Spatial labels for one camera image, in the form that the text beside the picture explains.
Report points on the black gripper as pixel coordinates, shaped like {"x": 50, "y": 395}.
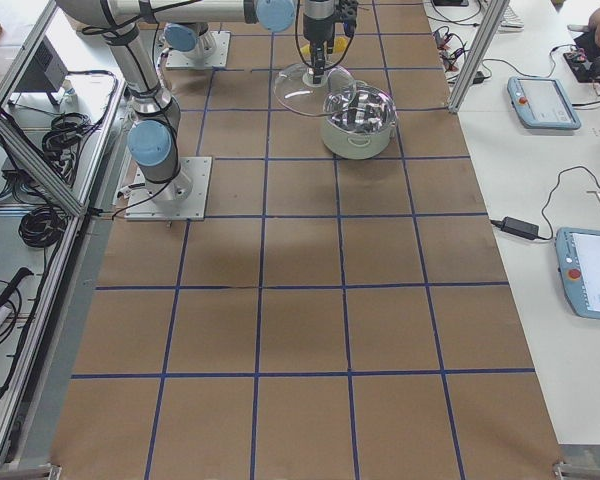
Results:
{"x": 318, "y": 31}

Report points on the glass pot lid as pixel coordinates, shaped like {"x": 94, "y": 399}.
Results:
{"x": 297, "y": 89}

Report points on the aluminium frame post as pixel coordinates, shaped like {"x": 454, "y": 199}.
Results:
{"x": 480, "y": 44}

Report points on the black power adapter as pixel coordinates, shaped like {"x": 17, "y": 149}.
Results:
{"x": 517, "y": 227}

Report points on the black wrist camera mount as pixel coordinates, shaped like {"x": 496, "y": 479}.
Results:
{"x": 346, "y": 14}

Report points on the pale green cooking pot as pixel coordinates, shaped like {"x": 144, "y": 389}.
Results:
{"x": 358, "y": 125}

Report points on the blue teach pendant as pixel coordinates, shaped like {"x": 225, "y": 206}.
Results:
{"x": 578, "y": 255}
{"x": 542, "y": 104}

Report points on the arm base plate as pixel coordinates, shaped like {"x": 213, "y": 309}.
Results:
{"x": 184, "y": 198}
{"x": 218, "y": 60}

